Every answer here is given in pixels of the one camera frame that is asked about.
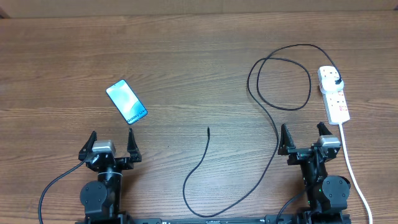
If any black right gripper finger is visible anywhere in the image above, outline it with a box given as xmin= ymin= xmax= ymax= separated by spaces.
xmin=278 ymin=123 xmax=295 ymax=156
xmin=317 ymin=122 xmax=332 ymax=136

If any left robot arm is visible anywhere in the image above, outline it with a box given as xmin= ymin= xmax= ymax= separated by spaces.
xmin=78 ymin=128 xmax=142 ymax=223

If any white power strip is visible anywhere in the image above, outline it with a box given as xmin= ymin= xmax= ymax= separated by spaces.
xmin=317 ymin=66 xmax=350 ymax=125

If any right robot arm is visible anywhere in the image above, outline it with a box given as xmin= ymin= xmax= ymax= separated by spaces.
xmin=275 ymin=122 xmax=351 ymax=224

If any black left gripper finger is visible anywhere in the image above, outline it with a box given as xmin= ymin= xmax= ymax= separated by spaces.
xmin=127 ymin=128 xmax=142 ymax=162
xmin=78 ymin=131 xmax=97 ymax=161

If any white USB charger plug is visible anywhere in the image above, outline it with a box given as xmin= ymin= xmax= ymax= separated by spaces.
xmin=320 ymin=77 xmax=345 ymax=94

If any Samsung Galaxy smartphone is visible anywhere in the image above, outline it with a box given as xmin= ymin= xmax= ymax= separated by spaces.
xmin=106 ymin=80 xmax=148 ymax=125

